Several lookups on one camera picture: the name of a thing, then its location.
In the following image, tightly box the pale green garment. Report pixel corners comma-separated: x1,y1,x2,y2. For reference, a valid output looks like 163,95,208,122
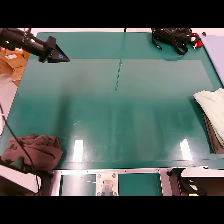
192,87,224,148

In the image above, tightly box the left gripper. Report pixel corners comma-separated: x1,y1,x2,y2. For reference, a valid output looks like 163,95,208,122
38,35,58,64

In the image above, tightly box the black bag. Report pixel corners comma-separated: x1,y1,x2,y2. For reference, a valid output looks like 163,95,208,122
151,28,198,56

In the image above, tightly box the black cable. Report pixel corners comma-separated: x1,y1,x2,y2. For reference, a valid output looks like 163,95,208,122
0,102,40,178

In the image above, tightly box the silver frame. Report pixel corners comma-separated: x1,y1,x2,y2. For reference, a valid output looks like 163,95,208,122
52,159,224,197

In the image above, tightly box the brown cardboard box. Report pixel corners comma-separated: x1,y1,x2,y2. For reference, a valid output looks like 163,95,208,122
0,47,32,89

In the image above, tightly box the brown garment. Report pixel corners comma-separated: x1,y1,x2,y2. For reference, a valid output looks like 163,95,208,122
0,133,65,175

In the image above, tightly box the red and white toy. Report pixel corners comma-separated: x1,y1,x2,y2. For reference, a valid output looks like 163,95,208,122
190,32,205,50

